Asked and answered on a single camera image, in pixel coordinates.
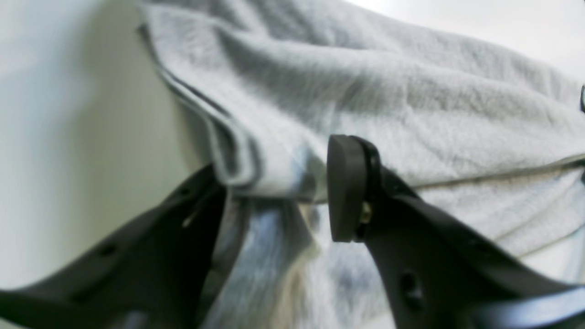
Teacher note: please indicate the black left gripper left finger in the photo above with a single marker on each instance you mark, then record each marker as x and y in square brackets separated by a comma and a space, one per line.
[149, 274]

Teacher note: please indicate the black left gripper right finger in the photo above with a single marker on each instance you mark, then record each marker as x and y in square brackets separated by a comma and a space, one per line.
[437, 272]

